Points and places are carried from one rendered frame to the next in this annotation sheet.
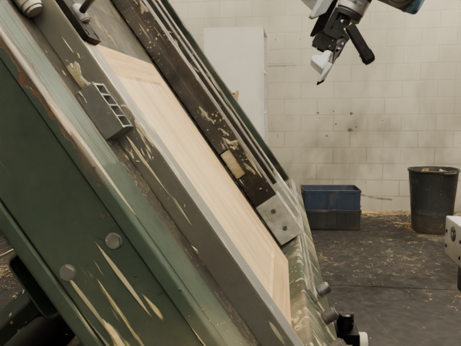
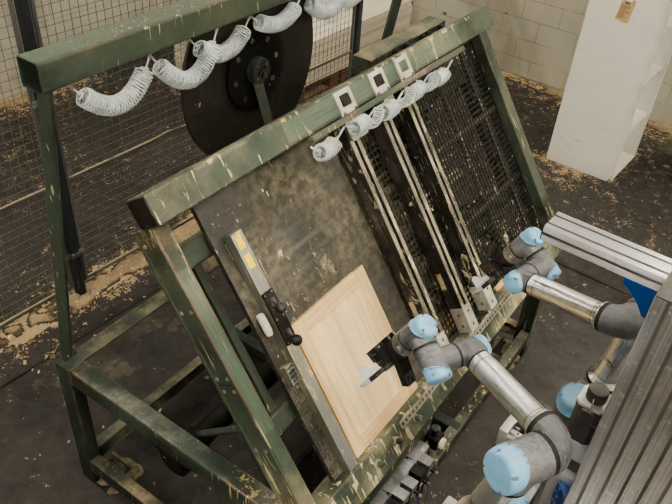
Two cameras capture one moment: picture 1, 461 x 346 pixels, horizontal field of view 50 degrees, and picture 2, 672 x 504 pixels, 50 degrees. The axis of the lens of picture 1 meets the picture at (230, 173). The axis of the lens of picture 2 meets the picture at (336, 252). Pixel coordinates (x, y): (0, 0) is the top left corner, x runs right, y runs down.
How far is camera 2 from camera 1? 210 cm
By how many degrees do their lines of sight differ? 39
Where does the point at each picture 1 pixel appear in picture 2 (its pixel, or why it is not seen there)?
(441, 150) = not seen: outside the picture
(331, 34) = (491, 267)
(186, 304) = (280, 472)
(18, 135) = (246, 420)
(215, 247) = (324, 426)
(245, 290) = (332, 442)
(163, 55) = (383, 236)
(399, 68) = not seen: outside the picture
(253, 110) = (647, 31)
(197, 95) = (400, 266)
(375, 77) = not seen: outside the picture
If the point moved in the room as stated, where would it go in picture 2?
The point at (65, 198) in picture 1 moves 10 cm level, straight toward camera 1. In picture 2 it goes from (256, 437) to (247, 462)
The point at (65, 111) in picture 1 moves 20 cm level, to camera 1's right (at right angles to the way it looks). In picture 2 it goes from (257, 420) to (312, 448)
